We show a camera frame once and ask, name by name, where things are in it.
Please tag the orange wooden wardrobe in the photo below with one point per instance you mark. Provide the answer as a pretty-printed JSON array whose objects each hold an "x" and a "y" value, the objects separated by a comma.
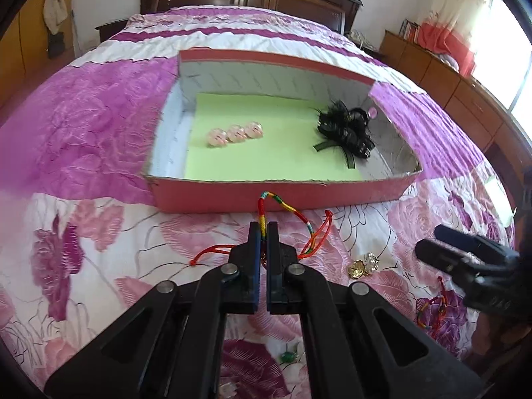
[{"x": 25, "y": 50}]

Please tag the row of books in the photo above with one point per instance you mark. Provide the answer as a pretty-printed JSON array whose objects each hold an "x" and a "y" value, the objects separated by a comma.
[{"x": 409, "y": 30}]

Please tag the orange wooden dresser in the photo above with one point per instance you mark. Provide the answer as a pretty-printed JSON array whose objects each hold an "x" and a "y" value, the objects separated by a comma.
[{"x": 449, "y": 79}]

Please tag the window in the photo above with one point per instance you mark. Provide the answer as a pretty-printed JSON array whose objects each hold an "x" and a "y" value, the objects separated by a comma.
[{"x": 507, "y": 58}]

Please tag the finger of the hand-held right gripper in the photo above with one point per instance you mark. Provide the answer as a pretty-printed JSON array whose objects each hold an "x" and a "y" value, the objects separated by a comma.
[
  {"x": 457, "y": 239},
  {"x": 478, "y": 278}
]

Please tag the green bead earring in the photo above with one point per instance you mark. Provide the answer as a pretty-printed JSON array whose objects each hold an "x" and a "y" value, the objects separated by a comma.
[{"x": 289, "y": 356}]

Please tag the floral purple bedspread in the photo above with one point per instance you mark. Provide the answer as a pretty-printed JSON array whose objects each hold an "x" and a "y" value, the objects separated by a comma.
[{"x": 104, "y": 112}]

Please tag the green paper liner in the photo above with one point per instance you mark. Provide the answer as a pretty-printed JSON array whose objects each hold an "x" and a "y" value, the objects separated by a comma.
[{"x": 274, "y": 149}]

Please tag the dark wooden nightstand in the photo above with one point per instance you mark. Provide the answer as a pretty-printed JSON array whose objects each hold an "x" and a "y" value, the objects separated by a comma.
[{"x": 112, "y": 29}]

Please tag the black feather hair accessory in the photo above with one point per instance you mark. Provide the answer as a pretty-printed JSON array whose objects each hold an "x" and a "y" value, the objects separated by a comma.
[{"x": 345, "y": 131}]

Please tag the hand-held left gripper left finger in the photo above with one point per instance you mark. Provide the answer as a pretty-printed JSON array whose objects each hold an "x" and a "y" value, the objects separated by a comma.
[{"x": 254, "y": 257}]

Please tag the gold flower earrings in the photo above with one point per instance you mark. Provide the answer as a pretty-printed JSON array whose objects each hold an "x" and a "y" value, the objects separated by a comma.
[{"x": 363, "y": 268}]

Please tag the pink cardboard box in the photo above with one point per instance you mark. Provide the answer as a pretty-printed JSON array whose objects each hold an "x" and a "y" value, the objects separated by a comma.
[{"x": 282, "y": 197}]

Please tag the black hanging bag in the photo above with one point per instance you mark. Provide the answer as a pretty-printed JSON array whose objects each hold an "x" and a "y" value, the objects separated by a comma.
[{"x": 55, "y": 45}]

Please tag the white and red curtain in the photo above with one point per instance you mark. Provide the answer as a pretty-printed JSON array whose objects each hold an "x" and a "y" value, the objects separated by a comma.
[{"x": 453, "y": 29}]

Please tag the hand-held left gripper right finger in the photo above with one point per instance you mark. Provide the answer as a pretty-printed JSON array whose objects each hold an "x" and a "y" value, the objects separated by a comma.
[{"x": 274, "y": 257}]

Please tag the beige hanging cloth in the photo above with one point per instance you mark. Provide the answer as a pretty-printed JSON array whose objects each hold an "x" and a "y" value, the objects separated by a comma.
[{"x": 55, "y": 6}]

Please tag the cluttered dark nightstand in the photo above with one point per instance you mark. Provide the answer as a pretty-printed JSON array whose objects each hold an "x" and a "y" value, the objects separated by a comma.
[{"x": 365, "y": 43}]

